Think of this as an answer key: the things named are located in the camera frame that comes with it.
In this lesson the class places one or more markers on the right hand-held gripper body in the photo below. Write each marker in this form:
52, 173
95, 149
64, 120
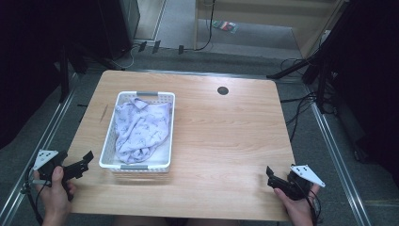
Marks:
299, 185

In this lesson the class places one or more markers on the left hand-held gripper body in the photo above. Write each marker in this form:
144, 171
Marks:
44, 157

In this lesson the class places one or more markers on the person's right hand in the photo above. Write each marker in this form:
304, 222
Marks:
299, 212

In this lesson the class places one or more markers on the person's left hand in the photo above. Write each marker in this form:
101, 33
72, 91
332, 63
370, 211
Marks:
56, 197

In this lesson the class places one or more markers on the white plastic basket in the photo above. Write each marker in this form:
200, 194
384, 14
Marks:
110, 141

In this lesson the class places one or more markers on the lilac printed cloth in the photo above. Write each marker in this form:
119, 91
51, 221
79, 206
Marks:
141, 128

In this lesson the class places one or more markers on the dark round table grommet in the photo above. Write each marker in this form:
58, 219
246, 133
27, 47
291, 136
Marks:
223, 90

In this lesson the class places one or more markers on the black metal stand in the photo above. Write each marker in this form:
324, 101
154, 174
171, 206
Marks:
323, 62

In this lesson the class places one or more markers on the black cabinet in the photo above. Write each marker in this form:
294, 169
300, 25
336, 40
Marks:
119, 25

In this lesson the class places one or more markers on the colourful packet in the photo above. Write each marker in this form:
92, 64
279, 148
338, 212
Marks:
225, 26

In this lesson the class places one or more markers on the aluminium floor rail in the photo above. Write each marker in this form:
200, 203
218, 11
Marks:
47, 132
337, 160

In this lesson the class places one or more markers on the black stand post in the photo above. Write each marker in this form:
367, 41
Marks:
64, 75

